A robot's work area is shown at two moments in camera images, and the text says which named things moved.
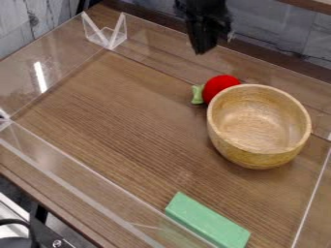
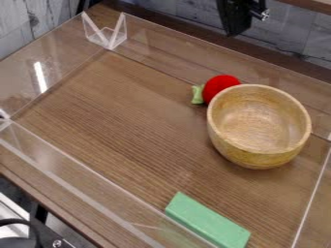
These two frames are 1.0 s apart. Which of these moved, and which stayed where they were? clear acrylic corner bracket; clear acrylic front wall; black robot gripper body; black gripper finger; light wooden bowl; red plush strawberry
Moved: black robot gripper body; black gripper finger
Stayed: light wooden bowl; clear acrylic front wall; clear acrylic corner bracket; red plush strawberry
